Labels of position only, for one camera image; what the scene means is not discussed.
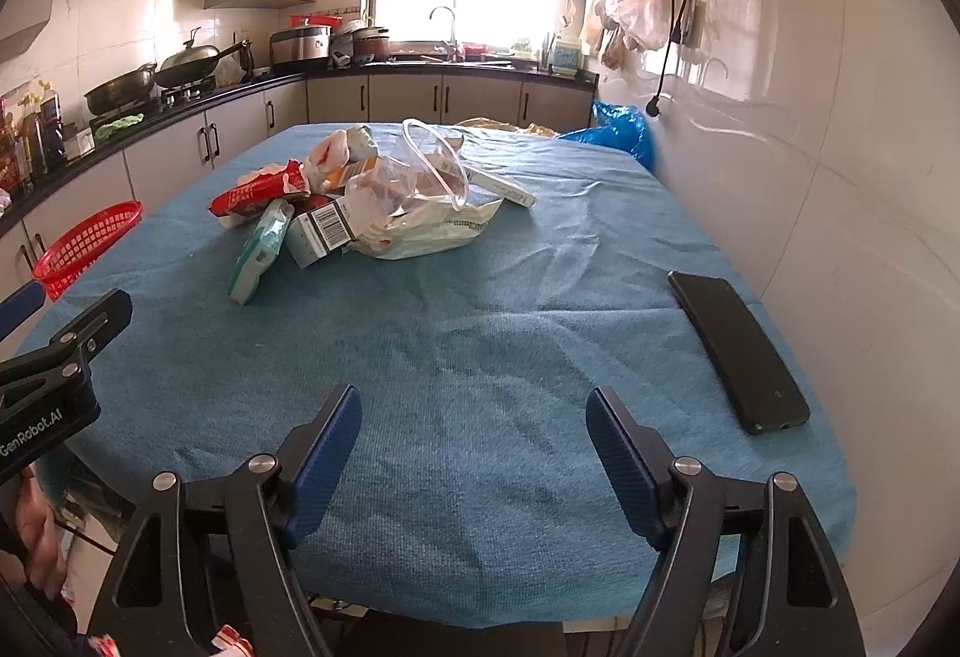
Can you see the green cloth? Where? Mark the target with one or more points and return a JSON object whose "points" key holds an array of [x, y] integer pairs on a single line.
{"points": [[105, 132]]}

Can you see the condiment bottles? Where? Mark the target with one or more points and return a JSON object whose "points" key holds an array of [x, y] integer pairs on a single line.
{"points": [[39, 132]]}

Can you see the hanging pink plastic bags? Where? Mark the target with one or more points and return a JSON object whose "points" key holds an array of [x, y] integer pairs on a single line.
{"points": [[614, 28]]}

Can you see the blue plastic bag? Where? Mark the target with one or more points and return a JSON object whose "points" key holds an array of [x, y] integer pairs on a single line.
{"points": [[621, 127]]}

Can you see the blue table cloth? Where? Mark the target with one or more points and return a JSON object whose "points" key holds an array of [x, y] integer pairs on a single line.
{"points": [[473, 496]]}

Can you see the wok with lid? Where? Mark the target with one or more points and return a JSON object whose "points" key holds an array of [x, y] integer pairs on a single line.
{"points": [[196, 62]]}

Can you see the red snack wrapper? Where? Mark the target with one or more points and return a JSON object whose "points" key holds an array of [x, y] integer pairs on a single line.
{"points": [[255, 191]]}

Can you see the silver rice cooker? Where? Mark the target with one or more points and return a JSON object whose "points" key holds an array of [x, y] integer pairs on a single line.
{"points": [[302, 47]]}

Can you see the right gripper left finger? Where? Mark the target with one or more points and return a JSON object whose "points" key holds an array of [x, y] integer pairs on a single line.
{"points": [[205, 560]]}

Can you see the brown pot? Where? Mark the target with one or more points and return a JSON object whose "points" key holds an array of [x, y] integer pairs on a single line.
{"points": [[371, 44]]}

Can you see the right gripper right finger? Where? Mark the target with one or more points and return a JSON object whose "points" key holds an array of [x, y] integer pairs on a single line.
{"points": [[788, 596]]}

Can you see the lower kitchen cabinets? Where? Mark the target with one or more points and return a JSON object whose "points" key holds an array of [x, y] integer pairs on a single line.
{"points": [[156, 160]]}

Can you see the clear plastic bag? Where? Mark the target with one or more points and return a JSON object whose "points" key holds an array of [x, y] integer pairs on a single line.
{"points": [[421, 167]]}

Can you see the white red plastic bag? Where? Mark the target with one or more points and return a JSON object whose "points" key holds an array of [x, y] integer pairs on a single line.
{"points": [[340, 157]]}

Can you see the teal tissue pack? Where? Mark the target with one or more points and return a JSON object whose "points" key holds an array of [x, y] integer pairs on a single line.
{"points": [[260, 251]]}

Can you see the black smartphone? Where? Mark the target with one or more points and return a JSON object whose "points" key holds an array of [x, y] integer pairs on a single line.
{"points": [[759, 386]]}

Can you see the black wok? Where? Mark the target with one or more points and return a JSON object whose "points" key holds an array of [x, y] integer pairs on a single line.
{"points": [[134, 87]]}

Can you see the red plastic basket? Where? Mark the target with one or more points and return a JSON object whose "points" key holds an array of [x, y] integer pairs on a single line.
{"points": [[76, 250]]}

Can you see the person's hand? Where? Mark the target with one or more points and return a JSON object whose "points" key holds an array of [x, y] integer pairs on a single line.
{"points": [[44, 567]]}

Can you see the long white medicine box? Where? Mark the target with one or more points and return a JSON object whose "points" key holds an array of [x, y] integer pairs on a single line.
{"points": [[508, 190]]}

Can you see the yellow plastic bag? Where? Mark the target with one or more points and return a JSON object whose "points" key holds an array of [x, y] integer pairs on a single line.
{"points": [[494, 124]]}

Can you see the white green printed bag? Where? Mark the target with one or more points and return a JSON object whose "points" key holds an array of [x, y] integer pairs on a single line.
{"points": [[432, 227]]}

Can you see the white barcode medicine box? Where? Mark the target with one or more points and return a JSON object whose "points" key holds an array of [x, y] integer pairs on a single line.
{"points": [[318, 233]]}

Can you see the faucet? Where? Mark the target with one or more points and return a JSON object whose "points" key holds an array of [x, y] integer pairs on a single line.
{"points": [[443, 18]]}

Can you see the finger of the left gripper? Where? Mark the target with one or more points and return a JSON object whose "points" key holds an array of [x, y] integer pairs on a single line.
{"points": [[70, 350], [18, 307]]}

